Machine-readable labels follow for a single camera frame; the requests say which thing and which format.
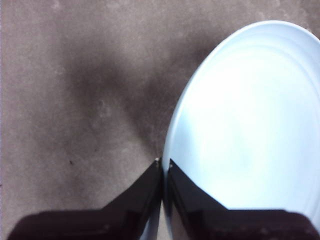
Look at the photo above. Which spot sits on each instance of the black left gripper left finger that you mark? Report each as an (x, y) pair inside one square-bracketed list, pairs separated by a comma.
[(105, 220)]

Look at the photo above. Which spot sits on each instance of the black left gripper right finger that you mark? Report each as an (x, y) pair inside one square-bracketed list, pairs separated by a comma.
[(225, 222)]

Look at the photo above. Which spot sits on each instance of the light blue round plate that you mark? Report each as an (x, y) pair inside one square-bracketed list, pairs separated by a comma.
[(240, 125)]

